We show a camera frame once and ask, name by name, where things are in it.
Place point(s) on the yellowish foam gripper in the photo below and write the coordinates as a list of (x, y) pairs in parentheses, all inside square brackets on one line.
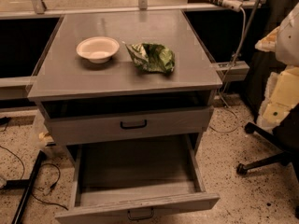
[(289, 39)]

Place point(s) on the grey drawer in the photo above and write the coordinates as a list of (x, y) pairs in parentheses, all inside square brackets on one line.
[(136, 180), (112, 127)]

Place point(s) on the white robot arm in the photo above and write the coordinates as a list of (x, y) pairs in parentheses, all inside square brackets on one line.
[(291, 21)]

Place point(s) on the grey drawer cabinet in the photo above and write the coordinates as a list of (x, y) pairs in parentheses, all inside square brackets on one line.
[(68, 86)]

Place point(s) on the grey top drawer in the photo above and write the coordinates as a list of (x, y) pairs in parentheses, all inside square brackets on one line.
[(112, 127)]

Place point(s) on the black office chair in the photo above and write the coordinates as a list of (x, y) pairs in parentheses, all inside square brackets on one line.
[(266, 167)]

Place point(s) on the green chip bag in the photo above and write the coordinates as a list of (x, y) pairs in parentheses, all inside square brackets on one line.
[(152, 58)]

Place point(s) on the white bowl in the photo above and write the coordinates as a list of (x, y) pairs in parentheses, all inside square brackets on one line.
[(98, 49)]

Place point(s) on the black metal floor bar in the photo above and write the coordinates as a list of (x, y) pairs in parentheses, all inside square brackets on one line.
[(28, 187)]

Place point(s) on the metal pole with bracket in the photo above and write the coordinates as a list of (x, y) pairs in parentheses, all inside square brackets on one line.
[(224, 73)]

